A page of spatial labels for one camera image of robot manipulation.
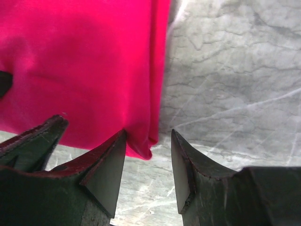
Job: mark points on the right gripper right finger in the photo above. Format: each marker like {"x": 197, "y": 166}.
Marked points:
{"x": 209, "y": 194}

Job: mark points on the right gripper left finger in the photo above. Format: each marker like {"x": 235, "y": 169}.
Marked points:
{"x": 80, "y": 192}

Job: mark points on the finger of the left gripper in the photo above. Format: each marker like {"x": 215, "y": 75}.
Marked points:
{"x": 6, "y": 81}

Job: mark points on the magenta t-shirt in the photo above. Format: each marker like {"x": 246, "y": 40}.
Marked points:
{"x": 98, "y": 63}

